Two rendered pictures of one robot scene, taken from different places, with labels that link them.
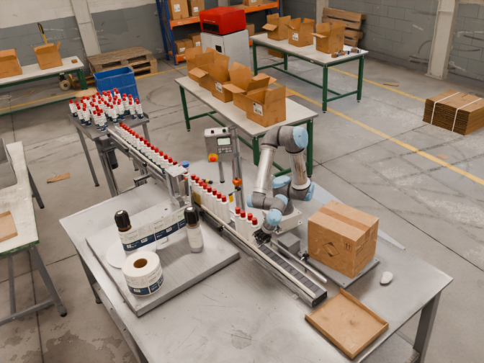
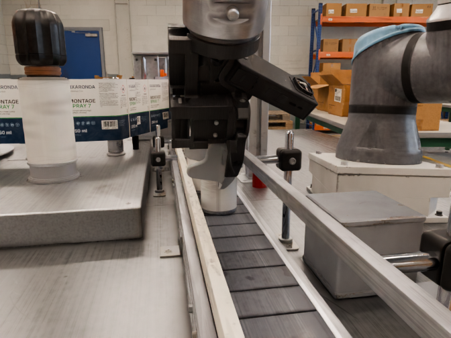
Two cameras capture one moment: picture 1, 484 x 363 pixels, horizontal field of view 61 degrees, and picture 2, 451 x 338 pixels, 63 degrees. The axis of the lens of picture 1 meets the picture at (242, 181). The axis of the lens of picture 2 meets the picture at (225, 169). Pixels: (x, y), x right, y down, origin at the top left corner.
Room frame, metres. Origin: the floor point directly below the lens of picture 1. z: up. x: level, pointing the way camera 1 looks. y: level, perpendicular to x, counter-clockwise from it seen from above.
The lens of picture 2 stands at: (1.42, -0.27, 1.06)
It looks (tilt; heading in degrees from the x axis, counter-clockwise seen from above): 13 degrees down; 24
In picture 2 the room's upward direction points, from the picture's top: straight up
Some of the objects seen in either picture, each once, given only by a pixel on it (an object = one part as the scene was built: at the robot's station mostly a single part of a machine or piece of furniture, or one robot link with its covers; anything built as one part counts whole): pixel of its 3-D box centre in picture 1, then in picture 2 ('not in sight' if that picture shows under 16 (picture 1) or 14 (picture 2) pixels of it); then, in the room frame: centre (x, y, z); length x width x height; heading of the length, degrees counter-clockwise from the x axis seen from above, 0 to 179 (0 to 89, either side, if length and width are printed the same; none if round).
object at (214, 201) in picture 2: (255, 232); (218, 138); (1.88, -0.05, 0.98); 0.05 x 0.05 x 0.20
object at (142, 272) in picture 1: (143, 273); not in sight; (1.66, 0.59, 0.95); 0.20 x 0.20 x 0.14
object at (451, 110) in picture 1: (456, 111); not in sight; (4.98, -2.95, 0.16); 0.65 x 0.54 x 0.32; 30
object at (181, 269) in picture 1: (158, 246); (4, 169); (1.98, 0.56, 0.86); 0.80 x 0.67 x 0.05; 34
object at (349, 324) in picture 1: (346, 320); not in sight; (1.30, -0.44, 0.85); 0.30 x 0.26 x 0.04; 34
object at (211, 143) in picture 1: (220, 145); not in sight; (2.27, 0.11, 1.38); 0.17 x 0.10 x 0.19; 89
